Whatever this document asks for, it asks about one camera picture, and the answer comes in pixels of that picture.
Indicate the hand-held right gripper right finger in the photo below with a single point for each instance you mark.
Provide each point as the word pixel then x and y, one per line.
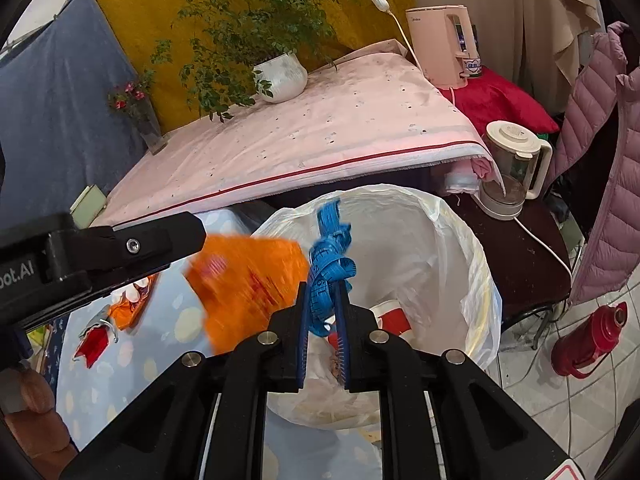
pixel 341 355

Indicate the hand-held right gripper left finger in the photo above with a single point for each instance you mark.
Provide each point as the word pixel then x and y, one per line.
pixel 302 365

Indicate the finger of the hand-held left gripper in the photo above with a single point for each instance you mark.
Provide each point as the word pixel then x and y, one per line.
pixel 160 242

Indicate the red and white paper cup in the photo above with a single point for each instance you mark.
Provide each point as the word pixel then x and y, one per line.
pixel 397 317

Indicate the orange plastic wrapper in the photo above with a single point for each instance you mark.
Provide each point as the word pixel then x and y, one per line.
pixel 240 285
pixel 127 312

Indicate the blue measuring tape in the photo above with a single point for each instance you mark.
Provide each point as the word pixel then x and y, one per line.
pixel 325 260

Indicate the trash bin with white bag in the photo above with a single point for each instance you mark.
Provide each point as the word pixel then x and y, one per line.
pixel 425 260

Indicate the person's left hand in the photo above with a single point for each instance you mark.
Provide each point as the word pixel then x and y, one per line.
pixel 35 425

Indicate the dark blue printed cloth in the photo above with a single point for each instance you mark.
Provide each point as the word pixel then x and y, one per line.
pixel 56 340

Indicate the pale green box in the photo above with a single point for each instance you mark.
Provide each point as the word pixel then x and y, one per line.
pixel 87 200

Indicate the red foil packet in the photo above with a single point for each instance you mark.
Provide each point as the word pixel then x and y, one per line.
pixel 95 345

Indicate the glass vase with pink flowers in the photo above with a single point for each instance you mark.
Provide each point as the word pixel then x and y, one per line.
pixel 150 132

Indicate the light blue planet tablecloth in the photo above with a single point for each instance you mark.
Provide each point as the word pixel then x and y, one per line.
pixel 160 360

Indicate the blue cloth backdrop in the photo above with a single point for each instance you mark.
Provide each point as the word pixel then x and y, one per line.
pixel 50 110

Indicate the pink cloth with red stripe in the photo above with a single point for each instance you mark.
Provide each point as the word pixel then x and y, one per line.
pixel 300 130

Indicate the dark brown side table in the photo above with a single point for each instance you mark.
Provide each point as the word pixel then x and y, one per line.
pixel 520 280

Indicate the green plant in white pot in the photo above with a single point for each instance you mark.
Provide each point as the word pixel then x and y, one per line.
pixel 280 77

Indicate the folded pink cloth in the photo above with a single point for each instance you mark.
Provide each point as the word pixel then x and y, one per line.
pixel 475 170

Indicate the yellow cloth backdrop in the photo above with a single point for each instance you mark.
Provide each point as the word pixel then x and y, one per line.
pixel 150 10

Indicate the red thermos flask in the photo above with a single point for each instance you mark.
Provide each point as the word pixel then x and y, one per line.
pixel 585 345

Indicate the white electric kettle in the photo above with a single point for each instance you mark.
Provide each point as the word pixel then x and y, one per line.
pixel 510 160

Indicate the red cushion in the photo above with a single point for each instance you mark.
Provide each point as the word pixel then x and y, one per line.
pixel 500 100

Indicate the small printed mug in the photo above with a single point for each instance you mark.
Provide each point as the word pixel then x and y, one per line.
pixel 472 67

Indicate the pink down jacket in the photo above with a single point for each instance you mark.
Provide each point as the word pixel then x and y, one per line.
pixel 610 185

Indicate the beige curtain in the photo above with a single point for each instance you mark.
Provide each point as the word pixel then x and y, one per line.
pixel 525 10

